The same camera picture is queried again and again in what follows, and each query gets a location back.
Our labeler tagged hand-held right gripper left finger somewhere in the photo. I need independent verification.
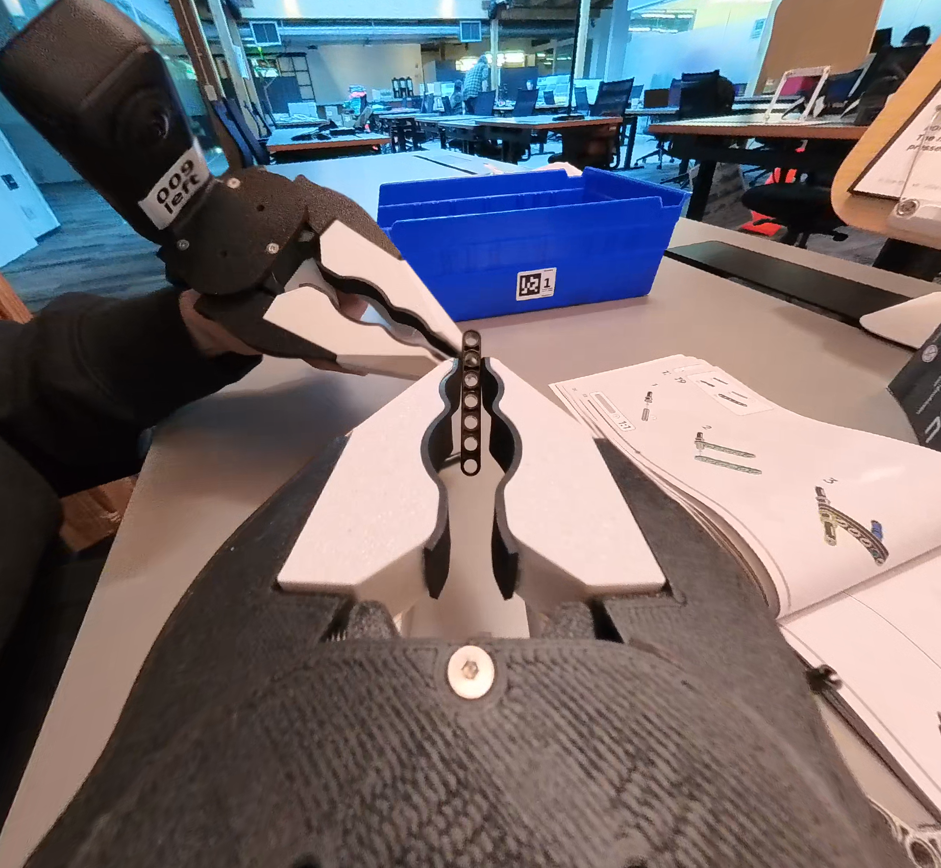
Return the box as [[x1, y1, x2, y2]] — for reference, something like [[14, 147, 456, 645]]
[[276, 359, 460, 619]]

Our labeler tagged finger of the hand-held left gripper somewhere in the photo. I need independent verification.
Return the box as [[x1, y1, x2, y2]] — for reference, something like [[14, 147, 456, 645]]
[[316, 220, 464, 360], [263, 278, 453, 380]]

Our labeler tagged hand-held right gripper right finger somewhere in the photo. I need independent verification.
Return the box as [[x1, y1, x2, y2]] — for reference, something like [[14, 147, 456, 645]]
[[485, 357, 668, 622]]

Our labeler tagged black perforated toy beam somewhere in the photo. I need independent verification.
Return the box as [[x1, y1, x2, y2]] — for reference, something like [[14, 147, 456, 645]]
[[459, 329, 488, 478]]

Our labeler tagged person's left forearm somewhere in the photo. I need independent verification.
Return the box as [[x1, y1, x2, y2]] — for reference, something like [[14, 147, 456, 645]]
[[0, 291, 264, 497]]

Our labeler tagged white desk with wooden edge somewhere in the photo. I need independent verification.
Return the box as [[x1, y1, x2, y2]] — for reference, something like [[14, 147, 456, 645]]
[[268, 151, 589, 222]]

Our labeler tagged grey desk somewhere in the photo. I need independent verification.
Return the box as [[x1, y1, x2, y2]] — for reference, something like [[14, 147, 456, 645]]
[[0, 217, 941, 868]]

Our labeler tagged dark wooden-edged desk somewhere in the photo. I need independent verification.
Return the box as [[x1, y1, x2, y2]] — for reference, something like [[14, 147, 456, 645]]
[[647, 119, 880, 182], [474, 114, 626, 165]]

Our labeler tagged person's left hand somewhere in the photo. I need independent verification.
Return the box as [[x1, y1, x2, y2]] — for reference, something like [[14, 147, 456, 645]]
[[178, 289, 255, 360]]

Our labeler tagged blue storage bin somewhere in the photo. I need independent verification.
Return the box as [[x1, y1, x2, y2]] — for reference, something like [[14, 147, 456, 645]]
[[377, 166, 693, 323]]

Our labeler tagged white instruction booklet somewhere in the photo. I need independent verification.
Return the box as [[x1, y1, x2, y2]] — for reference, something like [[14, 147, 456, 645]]
[[550, 353, 941, 806]]

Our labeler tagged person's body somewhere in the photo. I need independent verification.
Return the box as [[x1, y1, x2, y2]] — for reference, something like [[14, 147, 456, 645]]
[[0, 434, 67, 663]]

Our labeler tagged black toy set box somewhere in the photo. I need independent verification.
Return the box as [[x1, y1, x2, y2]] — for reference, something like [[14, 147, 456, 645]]
[[887, 327, 941, 452]]

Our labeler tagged white display stand base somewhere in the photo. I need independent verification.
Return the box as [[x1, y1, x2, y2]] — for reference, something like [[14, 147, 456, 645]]
[[859, 195, 941, 350]]

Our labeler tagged clear acrylic sign holder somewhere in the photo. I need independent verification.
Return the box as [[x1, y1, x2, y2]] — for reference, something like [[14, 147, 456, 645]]
[[764, 65, 832, 125]]

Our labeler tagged wooden display board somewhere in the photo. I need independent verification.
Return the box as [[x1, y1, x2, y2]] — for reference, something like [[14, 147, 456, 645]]
[[831, 37, 941, 251]]

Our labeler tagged pale patterned toy part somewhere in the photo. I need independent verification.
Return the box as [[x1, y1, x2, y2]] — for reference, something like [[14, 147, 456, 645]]
[[867, 802, 941, 868]]

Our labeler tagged printed instruction sheet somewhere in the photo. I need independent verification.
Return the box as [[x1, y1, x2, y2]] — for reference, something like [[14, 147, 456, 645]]
[[853, 92, 941, 201]]

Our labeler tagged wooden divider panel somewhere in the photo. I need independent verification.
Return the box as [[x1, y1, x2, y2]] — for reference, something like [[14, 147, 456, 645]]
[[760, 0, 888, 101]]

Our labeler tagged black cable flap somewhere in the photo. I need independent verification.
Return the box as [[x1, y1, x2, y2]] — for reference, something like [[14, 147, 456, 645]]
[[665, 241, 917, 329]]

